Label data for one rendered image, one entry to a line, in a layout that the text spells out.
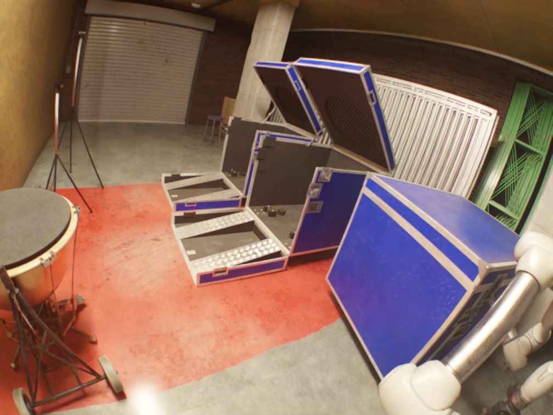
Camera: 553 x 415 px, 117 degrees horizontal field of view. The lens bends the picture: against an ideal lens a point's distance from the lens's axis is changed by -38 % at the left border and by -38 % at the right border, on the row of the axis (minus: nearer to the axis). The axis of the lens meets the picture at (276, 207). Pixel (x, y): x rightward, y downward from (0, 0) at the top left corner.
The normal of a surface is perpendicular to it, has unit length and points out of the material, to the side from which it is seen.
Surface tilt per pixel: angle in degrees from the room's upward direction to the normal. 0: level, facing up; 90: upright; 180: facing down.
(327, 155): 90
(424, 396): 43
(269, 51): 90
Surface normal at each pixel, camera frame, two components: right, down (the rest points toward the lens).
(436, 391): -0.37, -0.59
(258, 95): 0.56, 0.47
